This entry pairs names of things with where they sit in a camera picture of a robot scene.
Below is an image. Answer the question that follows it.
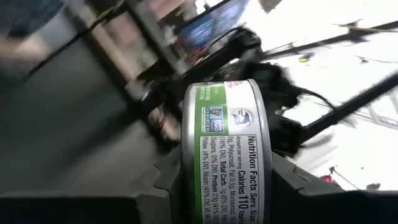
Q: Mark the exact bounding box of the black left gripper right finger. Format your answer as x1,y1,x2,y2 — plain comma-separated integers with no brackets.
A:
270,152,398,224

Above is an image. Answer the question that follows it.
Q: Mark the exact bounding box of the black table mat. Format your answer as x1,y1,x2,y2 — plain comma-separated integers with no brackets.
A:
0,37,175,200

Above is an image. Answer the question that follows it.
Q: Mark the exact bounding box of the silver can green red label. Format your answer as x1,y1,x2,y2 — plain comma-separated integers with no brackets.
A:
181,79,274,224

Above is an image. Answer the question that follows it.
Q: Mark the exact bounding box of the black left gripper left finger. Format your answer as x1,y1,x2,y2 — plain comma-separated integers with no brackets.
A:
0,148,187,224

